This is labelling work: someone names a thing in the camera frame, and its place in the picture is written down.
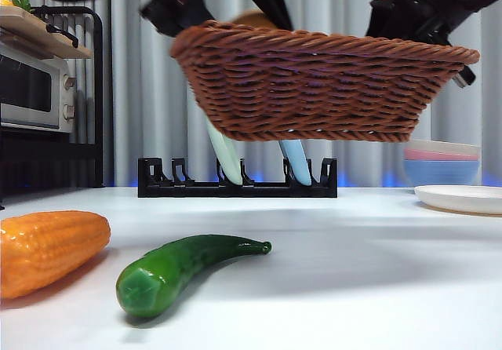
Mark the tan toy potato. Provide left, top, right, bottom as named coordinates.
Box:
left=231, top=9, right=272, bottom=26

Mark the brown wicker basket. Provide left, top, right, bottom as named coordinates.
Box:
left=169, top=19, right=482, bottom=144

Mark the green toy cucumber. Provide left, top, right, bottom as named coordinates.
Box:
left=115, top=234, right=273, bottom=319

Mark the orange toy corn cob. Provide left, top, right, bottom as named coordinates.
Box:
left=0, top=210, right=112, bottom=300

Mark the beige bowl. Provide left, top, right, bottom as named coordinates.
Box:
left=407, top=138, right=482, bottom=157

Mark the pink bowl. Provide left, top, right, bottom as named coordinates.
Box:
left=403, top=148, right=481, bottom=162

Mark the white pleated curtain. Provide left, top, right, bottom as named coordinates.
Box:
left=0, top=0, right=502, bottom=189

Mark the blue bowl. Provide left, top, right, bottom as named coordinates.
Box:
left=402, top=159, right=482, bottom=188

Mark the pale green plate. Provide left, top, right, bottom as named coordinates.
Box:
left=206, top=121, right=244, bottom=185

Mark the pale blue plate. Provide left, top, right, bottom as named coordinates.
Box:
left=278, top=140, right=314, bottom=186

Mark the black dish rack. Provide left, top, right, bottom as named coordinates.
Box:
left=136, top=156, right=338, bottom=199

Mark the black metal shelf rack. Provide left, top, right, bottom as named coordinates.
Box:
left=0, top=5, right=105, bottom=206

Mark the white flat plate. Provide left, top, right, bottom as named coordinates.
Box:
left=414, top=184, right=502, bottom=217

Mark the white toaster oven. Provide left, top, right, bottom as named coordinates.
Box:
left=0, top=31, right=78, bottom=133

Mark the wooden tray with black handle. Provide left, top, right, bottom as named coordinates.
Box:
left=0, top=4, right=95, bottom=60

